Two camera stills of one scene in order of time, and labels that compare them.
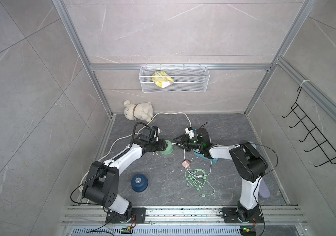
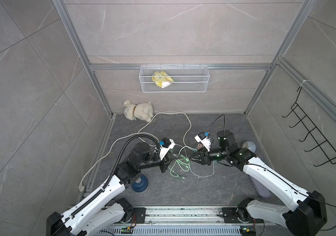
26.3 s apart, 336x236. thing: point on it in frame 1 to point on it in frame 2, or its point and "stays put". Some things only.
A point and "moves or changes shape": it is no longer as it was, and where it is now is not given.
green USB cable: [197, 177] to [183, 162]
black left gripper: [161, 145] to [163, 163]
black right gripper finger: [178, 139] to [194, 154]
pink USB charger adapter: [185, 163] moves or changes shape
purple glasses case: [264, 191] stays put
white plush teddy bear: [142, 111] stays put
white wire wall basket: [174, 79] stays put
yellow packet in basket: [162, 79] stays put
